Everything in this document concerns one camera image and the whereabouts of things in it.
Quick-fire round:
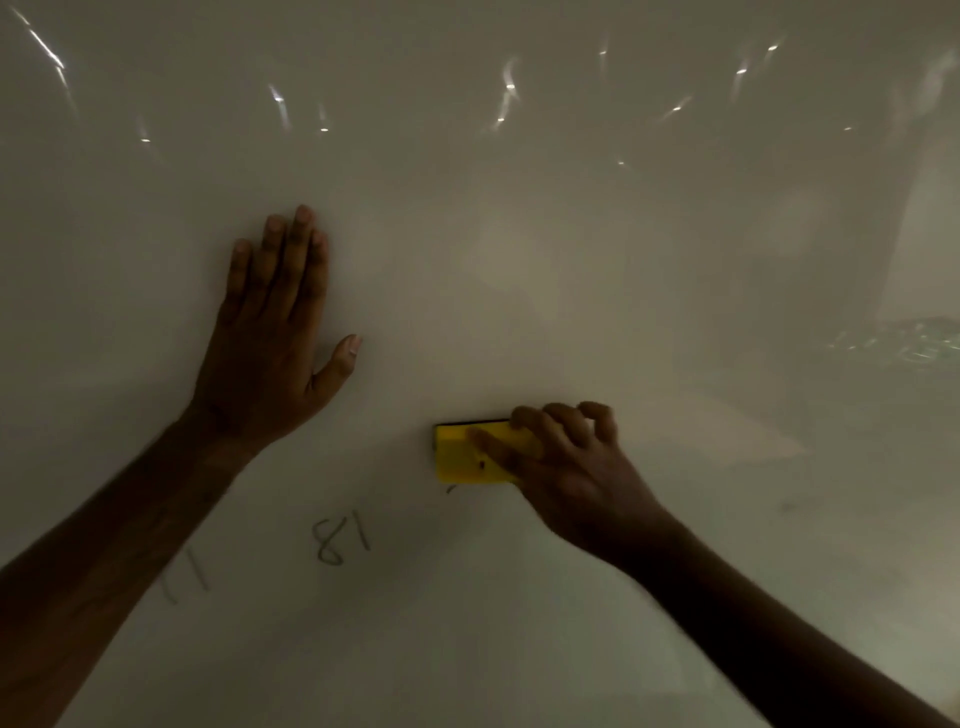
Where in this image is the person's left forearm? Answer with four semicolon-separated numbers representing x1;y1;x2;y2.
0;414;258;728

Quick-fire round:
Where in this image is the person's left hand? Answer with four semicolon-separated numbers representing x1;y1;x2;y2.
182;204;364;454

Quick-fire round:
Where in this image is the white whiteboard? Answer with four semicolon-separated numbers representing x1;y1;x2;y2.
0;0;960;728

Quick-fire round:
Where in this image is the person's right hand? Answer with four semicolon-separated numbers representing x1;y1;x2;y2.
468;401;678;575

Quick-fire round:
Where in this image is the yellow whiteboard eraser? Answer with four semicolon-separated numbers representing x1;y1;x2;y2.
432;419;543;487

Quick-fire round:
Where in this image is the person's right forearm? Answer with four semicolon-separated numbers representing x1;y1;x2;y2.
628;516;957;728

